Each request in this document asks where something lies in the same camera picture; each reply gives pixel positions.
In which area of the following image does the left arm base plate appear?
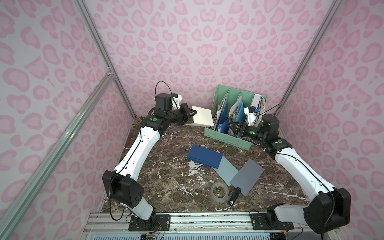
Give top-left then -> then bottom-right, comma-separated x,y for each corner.
128,214 -> 171,232

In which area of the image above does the green file organizer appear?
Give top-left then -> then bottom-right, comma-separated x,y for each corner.
205,85 -> 267,150

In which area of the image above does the grey envelope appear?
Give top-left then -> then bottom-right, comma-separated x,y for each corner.
230,159 -> 265,197

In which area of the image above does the aluminium rail front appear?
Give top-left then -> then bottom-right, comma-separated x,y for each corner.
81,211 -> 343,240

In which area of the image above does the light blue envelope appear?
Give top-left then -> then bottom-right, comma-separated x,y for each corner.
214,157 -> 238,186

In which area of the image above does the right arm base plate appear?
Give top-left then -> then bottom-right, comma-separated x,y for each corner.
249,212 -> 295,232

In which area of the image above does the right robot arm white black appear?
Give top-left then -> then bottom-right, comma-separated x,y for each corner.
229,114 -> 352,235

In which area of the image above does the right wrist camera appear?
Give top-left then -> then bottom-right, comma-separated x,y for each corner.
244,106 -> 260,126

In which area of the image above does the blue folder in organizer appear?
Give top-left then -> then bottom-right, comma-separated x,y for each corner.
235,101 -> 245,122

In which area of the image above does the clear tape roll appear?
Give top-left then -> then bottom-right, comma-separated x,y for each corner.
210,182 -> 229,203

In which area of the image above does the dark blue envelope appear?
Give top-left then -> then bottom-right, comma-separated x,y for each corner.
187,145 -> 223,169

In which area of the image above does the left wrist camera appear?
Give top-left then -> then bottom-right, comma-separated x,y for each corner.
155,93 -> 182,112

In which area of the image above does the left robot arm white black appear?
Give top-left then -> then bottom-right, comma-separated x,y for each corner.
102,104 -> 197,223

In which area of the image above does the small black stapler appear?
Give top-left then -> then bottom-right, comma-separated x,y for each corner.
228,187 -> 241,207

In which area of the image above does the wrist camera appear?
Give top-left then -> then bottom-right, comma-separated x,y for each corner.
244,106 -> 260,126
155,93 -> 182,112

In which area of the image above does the cream letter paper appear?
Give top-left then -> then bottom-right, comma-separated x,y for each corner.
187,106 -> 214,127

